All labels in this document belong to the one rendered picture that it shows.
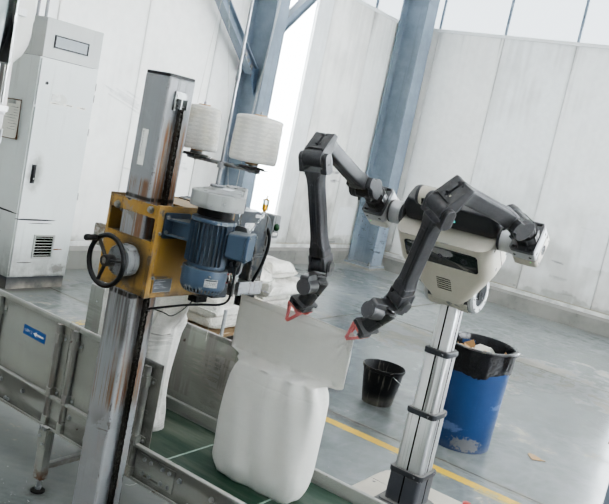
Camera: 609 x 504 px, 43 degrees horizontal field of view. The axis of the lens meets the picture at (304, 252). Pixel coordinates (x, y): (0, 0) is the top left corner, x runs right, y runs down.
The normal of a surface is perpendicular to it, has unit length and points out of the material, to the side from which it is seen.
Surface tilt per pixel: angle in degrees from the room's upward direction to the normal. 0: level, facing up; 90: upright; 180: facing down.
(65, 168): 90
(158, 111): 90
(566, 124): 90
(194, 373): 90
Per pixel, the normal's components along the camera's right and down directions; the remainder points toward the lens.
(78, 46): 0.80, 0.25
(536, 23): -0.57, 0.00
